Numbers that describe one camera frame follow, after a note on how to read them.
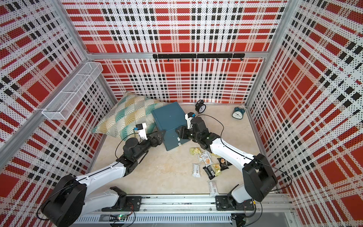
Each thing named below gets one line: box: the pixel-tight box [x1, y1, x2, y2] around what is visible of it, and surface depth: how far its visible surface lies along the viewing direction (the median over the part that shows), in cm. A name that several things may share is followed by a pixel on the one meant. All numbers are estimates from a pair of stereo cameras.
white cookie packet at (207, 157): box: [200, 150, 214, 166], surface depth 90 cm
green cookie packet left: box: [189, 147, 203, 156], surface depth 93 cm
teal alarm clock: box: [231, 106, 246, 120], surface depth 110 cm
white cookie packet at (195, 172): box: [191, 162, 201, 178], surface depth 86 cm
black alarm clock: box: [194, 99, 207, 114], surface depth 113 cm
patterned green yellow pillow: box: [92, 91, 164, 141], surface depth 95 cm
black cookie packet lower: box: [202, 165, 216, 181], surface depth 86 cm
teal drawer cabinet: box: [151, 101, 191, 152], surface depth 86 cm
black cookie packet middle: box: [216, 157, 233, 171], surface depth 88 cm
